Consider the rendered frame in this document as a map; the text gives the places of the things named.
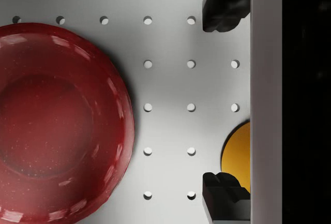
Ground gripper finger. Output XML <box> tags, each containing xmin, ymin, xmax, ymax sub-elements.
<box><xmin>202</xmin><ymin>171</ymin><xmax>251</xmax><ymax>221</ymax></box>
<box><xmin>202</xmin><ymin>0</ymin><xmax>251</xmax><ymax>33</ymax></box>

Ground yellow bowl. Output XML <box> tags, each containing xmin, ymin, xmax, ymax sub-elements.
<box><xmin>221</xmin><ymin>122</ymin><xmax>251</xmax><ymax>194</ymax></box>

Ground red plate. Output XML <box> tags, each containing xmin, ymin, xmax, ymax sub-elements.
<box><xmin>0</xmin><ymin>22</ymin><xmax>136</xmax><ymax>224</ymax></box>

